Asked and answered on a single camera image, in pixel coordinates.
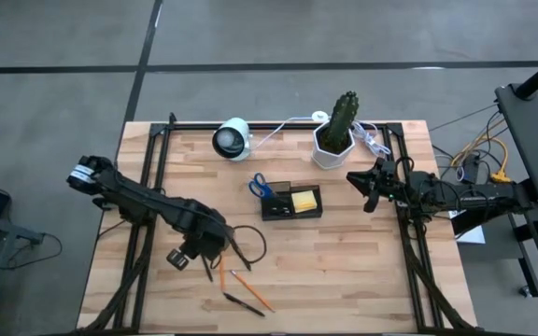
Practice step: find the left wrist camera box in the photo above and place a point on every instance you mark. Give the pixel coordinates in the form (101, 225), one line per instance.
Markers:
(178, 259)

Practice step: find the black power adapter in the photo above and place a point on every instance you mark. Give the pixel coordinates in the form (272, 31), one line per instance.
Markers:
(472, 170)

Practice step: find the black desk support beam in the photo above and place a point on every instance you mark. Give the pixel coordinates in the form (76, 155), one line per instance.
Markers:
(470, 223)

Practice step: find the black aluminium table frame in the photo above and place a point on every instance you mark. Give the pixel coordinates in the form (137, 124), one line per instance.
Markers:
(194, 126)

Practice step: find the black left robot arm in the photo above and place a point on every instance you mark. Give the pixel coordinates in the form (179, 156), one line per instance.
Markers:
(133, 200)

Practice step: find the white security camera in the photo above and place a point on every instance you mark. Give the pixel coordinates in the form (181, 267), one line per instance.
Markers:
(238, 135)

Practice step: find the green cactus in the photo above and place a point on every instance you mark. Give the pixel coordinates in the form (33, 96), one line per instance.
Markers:
(344, 116)

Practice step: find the orange pencil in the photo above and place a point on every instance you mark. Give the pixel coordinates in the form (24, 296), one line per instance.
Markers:
(222, 275)
(252, 291)

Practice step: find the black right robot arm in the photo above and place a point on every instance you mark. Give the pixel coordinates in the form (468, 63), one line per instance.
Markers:
(465, 198)

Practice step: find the black mesh desk organizer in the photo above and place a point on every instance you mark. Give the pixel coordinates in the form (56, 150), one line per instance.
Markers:
(292, 217)

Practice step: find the white hexagonal plant pot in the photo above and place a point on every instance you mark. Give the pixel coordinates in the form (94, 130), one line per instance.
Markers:
(332, 161)

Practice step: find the grey desk caster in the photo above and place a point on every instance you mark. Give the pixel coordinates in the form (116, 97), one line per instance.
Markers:
(526, 292)

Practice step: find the grey metal side table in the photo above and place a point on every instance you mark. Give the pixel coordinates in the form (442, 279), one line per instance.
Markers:
(3, 228)

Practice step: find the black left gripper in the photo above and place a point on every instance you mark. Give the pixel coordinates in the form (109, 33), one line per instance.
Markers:
(206, 238)

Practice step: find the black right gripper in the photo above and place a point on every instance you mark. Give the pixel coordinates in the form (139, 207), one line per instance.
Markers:
(381, 184)

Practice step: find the white paper sheet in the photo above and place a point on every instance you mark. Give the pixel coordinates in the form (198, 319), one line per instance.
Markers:
(472, 235)

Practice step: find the yellow sticky note pad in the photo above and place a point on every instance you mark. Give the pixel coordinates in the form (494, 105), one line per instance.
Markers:
(304, 202)

